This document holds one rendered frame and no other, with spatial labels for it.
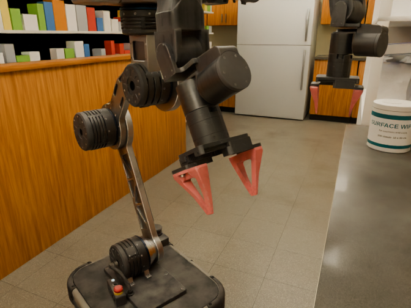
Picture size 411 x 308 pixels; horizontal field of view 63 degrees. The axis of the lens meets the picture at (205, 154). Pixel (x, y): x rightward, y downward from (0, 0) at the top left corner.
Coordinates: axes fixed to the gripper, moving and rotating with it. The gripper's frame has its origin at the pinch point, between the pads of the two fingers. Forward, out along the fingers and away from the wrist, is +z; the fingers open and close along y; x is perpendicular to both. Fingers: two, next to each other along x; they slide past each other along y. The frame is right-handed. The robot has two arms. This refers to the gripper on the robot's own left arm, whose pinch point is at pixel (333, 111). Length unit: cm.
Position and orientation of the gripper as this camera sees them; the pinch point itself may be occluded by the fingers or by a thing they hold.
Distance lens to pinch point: 96.0
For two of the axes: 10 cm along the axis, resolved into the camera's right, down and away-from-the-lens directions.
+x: 3.7, -3.1, 8.7
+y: 9.3, 1.3, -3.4
